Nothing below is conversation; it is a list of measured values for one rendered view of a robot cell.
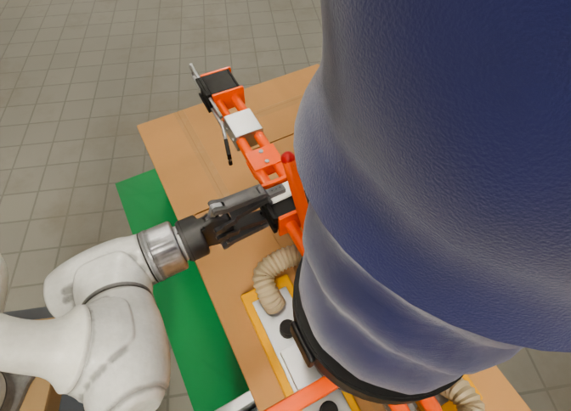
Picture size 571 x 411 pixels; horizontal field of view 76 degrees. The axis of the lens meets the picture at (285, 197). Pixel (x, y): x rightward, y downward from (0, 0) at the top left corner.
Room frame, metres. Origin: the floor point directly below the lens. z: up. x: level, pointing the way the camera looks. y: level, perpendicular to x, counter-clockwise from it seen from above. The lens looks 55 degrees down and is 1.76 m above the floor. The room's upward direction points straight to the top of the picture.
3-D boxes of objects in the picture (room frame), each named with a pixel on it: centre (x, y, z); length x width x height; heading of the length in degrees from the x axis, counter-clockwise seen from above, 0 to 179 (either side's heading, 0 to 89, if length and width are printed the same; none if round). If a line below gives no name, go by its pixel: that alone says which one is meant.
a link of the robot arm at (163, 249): (0.29, 0.20, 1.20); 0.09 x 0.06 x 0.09; 28
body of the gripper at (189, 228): (0.32, 0.14, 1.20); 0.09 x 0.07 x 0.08; 118
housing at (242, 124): (0.57, 0.09, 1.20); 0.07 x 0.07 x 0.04; 27
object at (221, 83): (0.70, 0.15, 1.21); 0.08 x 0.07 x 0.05; 27
